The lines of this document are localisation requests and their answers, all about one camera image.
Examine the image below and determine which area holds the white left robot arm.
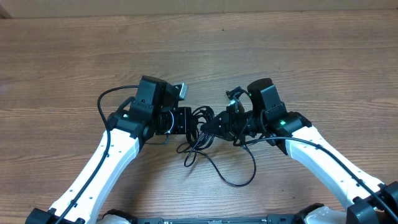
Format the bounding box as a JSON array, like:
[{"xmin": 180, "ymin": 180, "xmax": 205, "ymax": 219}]
[{"xmin": 26, "ymin": 76, "xmax": 188, "ymax": 224}]

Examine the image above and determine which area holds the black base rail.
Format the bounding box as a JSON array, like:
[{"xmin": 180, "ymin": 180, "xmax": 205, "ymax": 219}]
[{"xmin": 102, "ymin": 202, "xmax": 326, "ymax": 224}]

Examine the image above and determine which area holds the black cable bundle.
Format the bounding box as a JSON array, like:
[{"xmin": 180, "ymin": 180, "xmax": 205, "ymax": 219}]
[{"xmin": 176, "ymin": 105, "xmax": 257, "ymax": 187}]

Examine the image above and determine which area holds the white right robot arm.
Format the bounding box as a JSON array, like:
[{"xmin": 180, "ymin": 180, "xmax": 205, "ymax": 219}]
[{"xmin": 201, "ymin": 78, "xmax": 397, "ymax": 223}]

